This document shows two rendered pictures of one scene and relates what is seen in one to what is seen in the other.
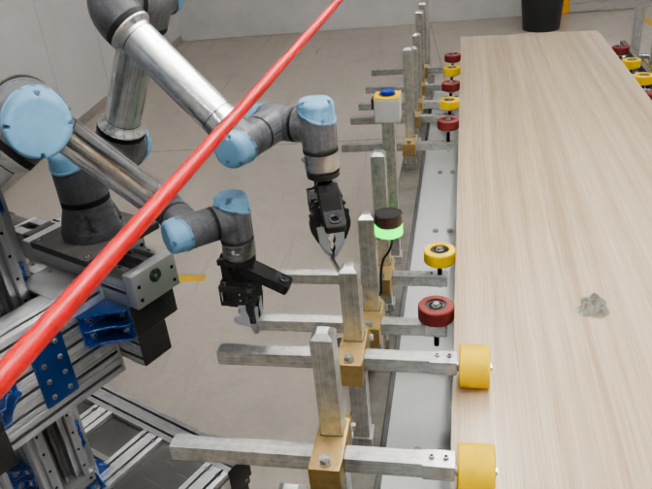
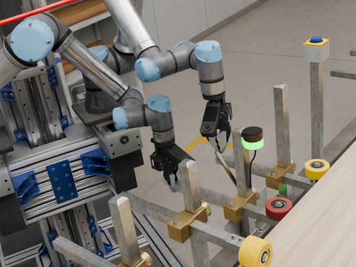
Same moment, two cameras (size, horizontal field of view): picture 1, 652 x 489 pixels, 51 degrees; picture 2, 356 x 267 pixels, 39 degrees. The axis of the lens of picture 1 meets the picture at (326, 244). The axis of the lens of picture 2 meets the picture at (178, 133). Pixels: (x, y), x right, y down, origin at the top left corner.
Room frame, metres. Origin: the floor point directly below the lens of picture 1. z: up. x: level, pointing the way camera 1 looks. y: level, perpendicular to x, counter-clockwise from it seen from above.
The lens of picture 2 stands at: (0.08, -0.63, 1.80)
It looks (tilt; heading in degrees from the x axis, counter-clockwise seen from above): 27 degrees down; 31
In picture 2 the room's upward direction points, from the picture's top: 9 degrees counter-clockwise
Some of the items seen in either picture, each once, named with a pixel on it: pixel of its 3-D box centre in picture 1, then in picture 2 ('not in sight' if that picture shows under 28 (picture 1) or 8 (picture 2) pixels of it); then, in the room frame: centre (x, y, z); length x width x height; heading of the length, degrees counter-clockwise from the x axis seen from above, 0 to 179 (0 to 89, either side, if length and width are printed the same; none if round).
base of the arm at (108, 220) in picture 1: (89, 212); (101, 94); (1.53, 0.57, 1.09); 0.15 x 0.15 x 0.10
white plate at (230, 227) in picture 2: not in sight; (246, 216); (1.36, -0.08, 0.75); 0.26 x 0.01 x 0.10; 167
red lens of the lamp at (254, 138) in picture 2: (388, 217); (252, 134); (1.31, -0.14, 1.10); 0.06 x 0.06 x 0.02
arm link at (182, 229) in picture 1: (187, 228); (130, 115); (1.32, 0.29, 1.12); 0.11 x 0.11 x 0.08; 29
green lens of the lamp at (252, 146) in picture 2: (388, 228); (253, 141); (1.31, -0.14, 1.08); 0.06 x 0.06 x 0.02
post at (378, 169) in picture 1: (382, 237); (283, 147); (1.57, -0.15, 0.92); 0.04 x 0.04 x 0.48; 77
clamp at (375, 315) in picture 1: (373, 320); (242, 204); (1.30, -0.09, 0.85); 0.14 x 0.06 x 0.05; 167
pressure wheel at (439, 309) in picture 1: (436, 324); (279, 218); (1.25, -0.23, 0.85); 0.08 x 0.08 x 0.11
